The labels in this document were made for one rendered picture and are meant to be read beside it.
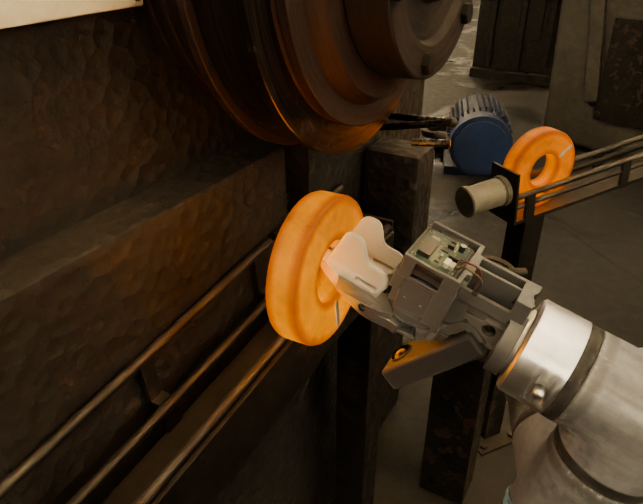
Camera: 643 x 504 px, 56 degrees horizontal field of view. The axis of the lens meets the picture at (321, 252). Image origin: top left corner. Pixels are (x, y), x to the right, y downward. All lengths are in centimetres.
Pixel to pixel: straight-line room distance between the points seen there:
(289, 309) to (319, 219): 9
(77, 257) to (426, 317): 31
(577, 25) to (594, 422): 305
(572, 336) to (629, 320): 163
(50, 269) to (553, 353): 42
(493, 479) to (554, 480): 94
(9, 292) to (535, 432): 49
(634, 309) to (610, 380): 170
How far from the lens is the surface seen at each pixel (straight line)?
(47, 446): 61
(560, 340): 53
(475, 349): 55
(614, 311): 219
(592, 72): 344
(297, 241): 54
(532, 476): 62
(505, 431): 163
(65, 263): 57
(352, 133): 74
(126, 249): 61
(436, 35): 73
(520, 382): 53
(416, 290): 53
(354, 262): 56
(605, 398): 53
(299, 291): 54
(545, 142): 121
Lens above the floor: 114
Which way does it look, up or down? 30 degrees down
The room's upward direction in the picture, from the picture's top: straight up
